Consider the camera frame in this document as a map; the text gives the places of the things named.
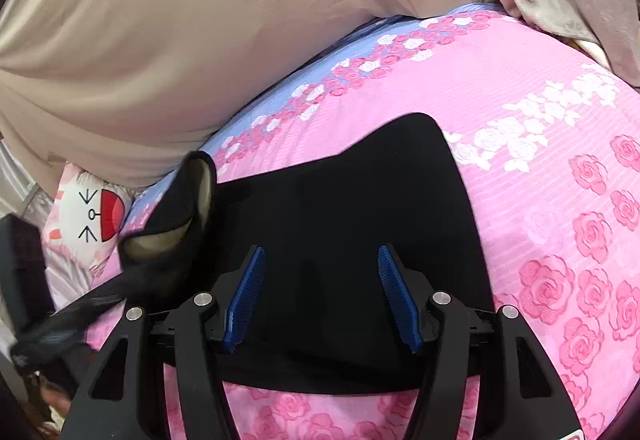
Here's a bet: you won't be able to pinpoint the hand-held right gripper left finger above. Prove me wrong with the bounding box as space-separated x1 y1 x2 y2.
61 246 267 440

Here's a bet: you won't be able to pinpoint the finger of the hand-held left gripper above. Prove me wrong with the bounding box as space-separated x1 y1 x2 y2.
12 287 131 371

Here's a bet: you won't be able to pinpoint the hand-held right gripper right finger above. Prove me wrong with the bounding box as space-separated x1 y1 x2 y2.
377 244 584 440

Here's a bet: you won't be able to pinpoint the black pants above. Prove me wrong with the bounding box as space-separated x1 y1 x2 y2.
117 112 496 396

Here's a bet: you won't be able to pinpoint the cat face pillow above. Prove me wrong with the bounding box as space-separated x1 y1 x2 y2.
42 162 136 281

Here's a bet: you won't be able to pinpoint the pink rose print bedsheet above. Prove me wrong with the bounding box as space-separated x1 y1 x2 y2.
82 2 640 440

